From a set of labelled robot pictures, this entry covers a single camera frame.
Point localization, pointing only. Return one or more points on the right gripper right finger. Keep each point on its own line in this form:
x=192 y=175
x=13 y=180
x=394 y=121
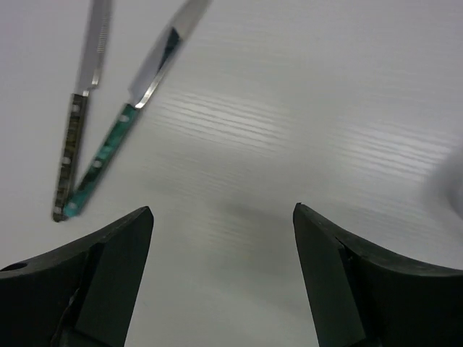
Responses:
x=361 y=294

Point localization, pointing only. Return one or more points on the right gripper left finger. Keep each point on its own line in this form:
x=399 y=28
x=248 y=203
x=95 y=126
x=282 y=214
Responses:
x=80 y=294

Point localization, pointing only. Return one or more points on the silver knife teal handle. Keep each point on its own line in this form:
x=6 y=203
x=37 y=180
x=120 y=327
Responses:
x=154 y=68

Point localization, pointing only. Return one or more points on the silver knife dark handle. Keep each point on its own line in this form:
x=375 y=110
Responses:
x=88 y=78

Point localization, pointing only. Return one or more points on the white divided utensil tray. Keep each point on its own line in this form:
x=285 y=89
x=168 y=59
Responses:
x=443 y=189

